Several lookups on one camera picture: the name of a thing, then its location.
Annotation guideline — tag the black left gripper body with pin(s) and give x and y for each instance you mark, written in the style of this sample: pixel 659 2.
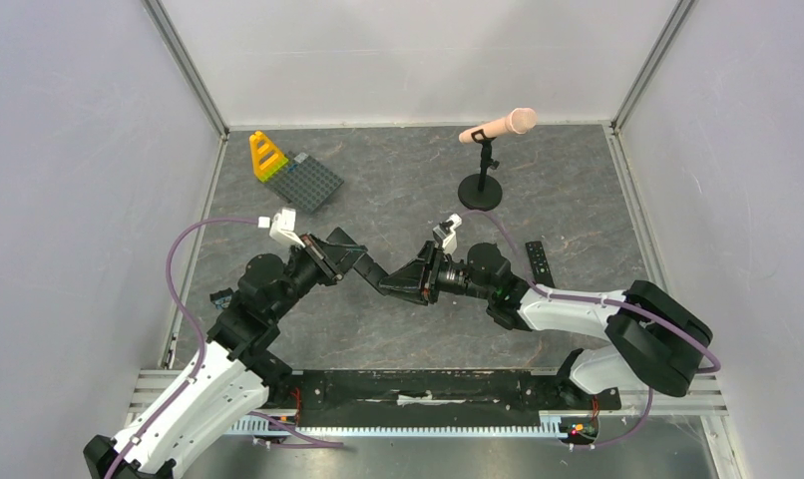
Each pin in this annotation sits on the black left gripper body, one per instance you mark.
pixel 324 267

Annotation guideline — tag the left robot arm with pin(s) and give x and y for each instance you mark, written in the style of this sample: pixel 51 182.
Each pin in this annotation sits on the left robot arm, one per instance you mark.
pixel 232 373

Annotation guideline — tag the pink microphone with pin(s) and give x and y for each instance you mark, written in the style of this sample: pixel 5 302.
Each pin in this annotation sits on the pink microphone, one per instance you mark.
pixel 517 122

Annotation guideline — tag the grey studded baseplate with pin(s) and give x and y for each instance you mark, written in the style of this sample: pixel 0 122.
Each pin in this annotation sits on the grey studded baseplate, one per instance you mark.
pixel 304 182

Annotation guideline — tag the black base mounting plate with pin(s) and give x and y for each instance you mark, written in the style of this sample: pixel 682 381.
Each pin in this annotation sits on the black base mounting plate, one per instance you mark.
pixel 428 398

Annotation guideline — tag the black remote with buttons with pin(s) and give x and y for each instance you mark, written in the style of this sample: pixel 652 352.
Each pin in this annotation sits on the black remote with buttons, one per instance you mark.
pixel 539 264

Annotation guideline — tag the small blue black gadget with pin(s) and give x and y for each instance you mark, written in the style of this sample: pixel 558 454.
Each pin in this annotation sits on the small blue black gadget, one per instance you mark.
pixel 221 299

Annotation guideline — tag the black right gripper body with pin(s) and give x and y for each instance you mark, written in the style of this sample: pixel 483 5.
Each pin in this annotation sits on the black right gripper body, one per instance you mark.
pixel 429 274

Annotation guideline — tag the black microphone stand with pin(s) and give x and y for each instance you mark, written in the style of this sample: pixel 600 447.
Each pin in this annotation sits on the black microphone stand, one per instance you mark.
pixel 481 191

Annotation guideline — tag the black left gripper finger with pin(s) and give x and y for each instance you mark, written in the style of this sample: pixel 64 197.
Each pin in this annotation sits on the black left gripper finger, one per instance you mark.
pixel 343 261
pixel 339 244

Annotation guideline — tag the yellow toy ladder block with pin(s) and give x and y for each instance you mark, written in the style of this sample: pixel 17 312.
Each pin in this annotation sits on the yellow toy ladder block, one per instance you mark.
pixel 267 158

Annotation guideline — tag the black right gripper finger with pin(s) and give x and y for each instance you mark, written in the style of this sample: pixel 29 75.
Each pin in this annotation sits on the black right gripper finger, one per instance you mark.
pixel 415 272
pixel 406 290

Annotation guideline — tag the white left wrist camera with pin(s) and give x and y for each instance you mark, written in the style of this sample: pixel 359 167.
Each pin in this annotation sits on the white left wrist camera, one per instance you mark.
pixel 281 227

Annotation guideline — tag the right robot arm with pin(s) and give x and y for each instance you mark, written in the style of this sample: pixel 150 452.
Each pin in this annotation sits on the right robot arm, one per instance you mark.
pixel 652 341

